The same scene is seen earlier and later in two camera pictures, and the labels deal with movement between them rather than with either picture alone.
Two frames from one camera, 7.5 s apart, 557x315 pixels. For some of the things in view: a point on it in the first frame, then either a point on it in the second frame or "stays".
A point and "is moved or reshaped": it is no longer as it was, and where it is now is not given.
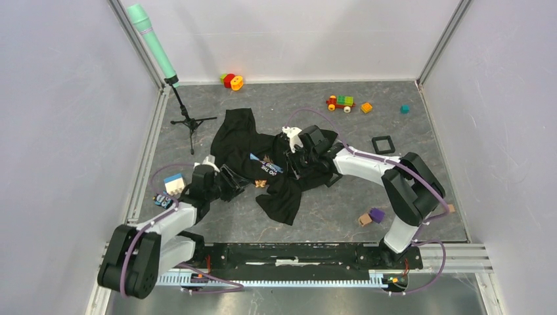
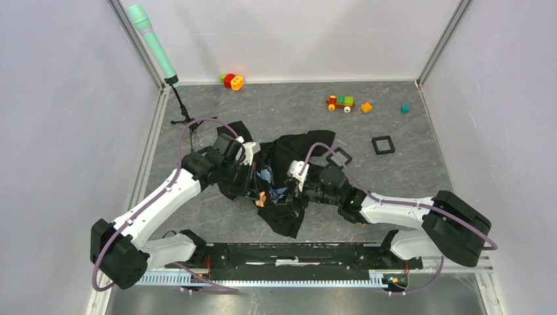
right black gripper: x=299 y=171 to x=291 y=200
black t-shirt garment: x=254 y=157 is moved or reshaped
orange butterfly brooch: x=260 y=183 to x=261 y=201
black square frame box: x=389 y=138 stays
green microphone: x=139 y=15 stays
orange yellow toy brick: x=366 y=107 stays
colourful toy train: x=340 y=102 stays
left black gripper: x=234 y=188 to x=247 y=188
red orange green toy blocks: x=231 y=81 stays
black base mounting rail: x=245 y=260 stays
